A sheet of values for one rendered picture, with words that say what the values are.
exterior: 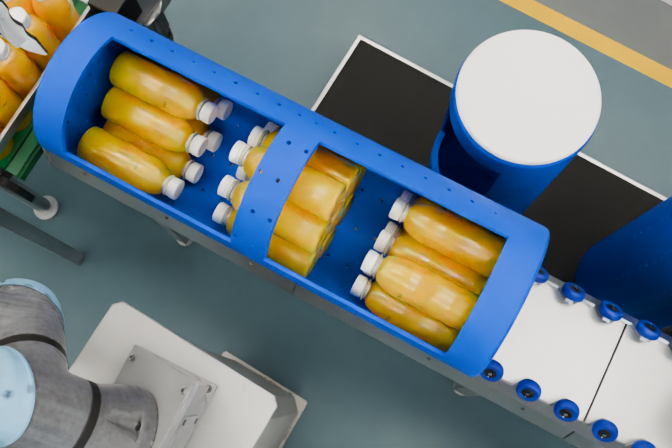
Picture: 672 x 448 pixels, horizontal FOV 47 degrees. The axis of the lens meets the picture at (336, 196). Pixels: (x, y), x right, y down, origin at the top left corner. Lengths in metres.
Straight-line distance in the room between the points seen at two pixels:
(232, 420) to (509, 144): 0.70
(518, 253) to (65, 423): 0.70
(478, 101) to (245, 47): 1.35
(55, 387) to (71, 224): 1.58
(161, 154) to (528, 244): 0.69
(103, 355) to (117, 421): 0.22
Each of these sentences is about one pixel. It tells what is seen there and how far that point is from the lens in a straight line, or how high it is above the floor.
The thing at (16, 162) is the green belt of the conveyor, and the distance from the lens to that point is 1.73.
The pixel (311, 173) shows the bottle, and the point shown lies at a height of 1.19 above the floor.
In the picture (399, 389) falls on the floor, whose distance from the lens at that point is 2.42.
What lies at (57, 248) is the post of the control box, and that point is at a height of 0.21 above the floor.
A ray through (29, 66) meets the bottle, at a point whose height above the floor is 1.02.
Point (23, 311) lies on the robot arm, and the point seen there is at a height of 1.33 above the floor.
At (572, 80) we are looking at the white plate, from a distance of 1.56.
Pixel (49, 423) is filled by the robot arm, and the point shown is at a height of 1.39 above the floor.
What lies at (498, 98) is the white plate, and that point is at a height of 1.04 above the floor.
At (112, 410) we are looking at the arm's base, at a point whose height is 1.33.
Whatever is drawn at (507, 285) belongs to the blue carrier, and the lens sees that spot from 1.22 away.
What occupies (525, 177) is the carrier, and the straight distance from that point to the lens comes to 1.55.
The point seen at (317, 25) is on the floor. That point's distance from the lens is 2.72.
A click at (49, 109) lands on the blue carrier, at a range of 1.40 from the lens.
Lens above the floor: 2.41
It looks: 75 degrees down
